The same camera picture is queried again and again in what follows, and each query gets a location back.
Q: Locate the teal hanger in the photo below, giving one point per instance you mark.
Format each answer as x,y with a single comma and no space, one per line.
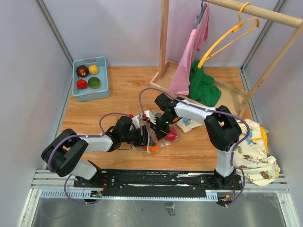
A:
200,15

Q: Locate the wooden clothes rack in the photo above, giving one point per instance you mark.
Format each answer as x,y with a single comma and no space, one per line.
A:
246,20

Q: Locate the yellow fake fruit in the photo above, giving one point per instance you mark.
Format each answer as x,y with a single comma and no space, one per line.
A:
93,69

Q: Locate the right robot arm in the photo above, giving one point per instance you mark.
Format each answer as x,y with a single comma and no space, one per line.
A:
223,130

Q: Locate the round green fake fruit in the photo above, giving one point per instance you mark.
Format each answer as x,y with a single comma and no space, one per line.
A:
94,82

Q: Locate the clear zip top bag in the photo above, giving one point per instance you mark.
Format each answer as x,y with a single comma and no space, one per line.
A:
153,135

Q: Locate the dark red fake apple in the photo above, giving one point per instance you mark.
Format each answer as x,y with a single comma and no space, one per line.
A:
82,71

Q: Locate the light blue plastic basket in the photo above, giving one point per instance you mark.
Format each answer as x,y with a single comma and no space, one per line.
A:
89,93

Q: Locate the dinosaur print cloth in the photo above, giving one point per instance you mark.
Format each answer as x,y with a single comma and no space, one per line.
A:
253,157

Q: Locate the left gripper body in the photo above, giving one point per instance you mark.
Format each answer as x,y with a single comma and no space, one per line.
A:
135,137

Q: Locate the orange round fake fruit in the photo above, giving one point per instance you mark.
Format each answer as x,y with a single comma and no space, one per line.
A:
153,147

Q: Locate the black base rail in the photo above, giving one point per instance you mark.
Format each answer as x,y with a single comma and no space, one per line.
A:
159,184

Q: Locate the green cloth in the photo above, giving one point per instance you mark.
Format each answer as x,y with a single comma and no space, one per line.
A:
202,88

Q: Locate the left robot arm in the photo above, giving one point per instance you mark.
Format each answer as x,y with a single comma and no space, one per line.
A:
63,155

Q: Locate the red fake fruit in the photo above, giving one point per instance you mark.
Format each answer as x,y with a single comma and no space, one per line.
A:
172,135

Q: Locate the pink shirt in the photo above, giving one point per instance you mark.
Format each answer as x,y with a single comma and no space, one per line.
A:
180,82

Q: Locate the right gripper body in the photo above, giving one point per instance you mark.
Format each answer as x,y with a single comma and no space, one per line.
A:
163,122

